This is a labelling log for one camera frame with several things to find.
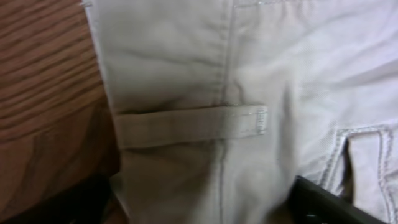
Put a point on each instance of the beige khaki shorts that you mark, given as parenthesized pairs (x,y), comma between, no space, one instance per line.
(218,105)

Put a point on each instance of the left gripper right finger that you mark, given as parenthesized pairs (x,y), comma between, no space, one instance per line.
(308,203)

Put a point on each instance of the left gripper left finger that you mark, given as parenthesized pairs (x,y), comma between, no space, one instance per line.
(84,203)

